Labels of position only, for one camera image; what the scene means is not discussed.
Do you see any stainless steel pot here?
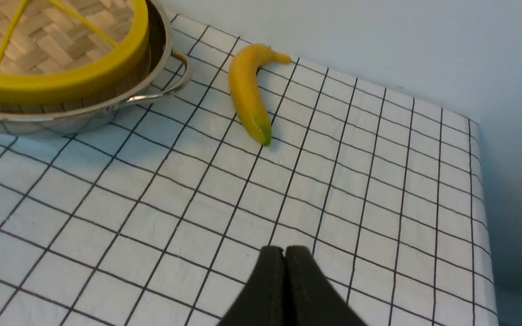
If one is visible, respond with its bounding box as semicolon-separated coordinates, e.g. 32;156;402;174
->
0;0;193;138

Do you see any white checkered tablecloth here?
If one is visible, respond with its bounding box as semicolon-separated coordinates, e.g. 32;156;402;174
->
0;14;498;326

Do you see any yellow banana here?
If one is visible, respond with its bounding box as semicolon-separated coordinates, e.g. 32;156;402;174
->
228;43;291;146

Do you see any yellow bamboo steamer lid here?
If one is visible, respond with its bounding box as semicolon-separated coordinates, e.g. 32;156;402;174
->
0;0;150;110

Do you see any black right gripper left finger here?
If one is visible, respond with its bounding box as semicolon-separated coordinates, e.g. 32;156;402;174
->
218;246;286;326

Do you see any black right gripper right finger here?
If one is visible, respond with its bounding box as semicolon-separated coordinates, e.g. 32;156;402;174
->
285;246;365;326

